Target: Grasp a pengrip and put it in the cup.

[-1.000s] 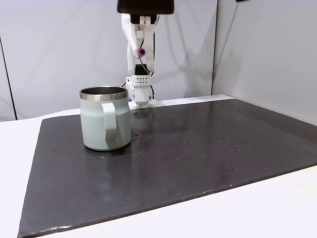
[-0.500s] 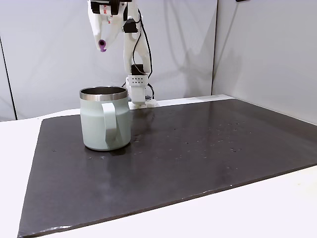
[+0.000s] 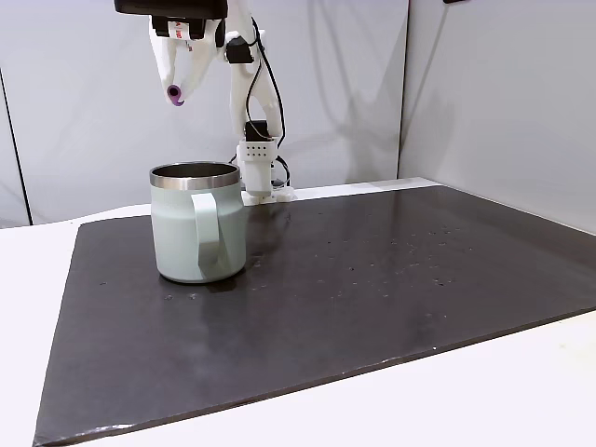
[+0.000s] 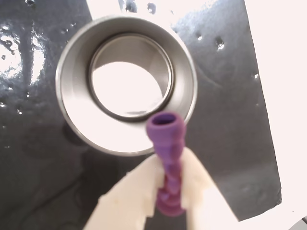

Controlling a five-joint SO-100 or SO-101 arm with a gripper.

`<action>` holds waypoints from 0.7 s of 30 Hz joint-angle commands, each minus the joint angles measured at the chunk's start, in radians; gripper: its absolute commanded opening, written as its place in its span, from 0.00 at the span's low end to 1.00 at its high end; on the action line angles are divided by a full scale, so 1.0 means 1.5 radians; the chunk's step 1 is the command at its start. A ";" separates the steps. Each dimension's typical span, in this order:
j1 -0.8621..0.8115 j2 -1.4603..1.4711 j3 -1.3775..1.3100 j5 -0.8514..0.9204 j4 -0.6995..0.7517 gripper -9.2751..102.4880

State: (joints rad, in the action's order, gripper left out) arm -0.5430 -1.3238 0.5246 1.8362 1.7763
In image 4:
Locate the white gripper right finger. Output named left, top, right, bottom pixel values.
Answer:
left=179, top=148, right=243, bottom=230

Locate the pale green steel mug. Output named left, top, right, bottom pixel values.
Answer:
left=55, top=14, right=198, bottom=158

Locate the purple ribbed pen grip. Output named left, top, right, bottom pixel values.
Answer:
left=146, top=112, right=187, bottom=218

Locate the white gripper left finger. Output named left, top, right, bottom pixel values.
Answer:
left=83, top=156, right=166, bottom=230

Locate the black glossy table mat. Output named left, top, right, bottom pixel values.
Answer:
left=0, top=0, right=283, bottom=230

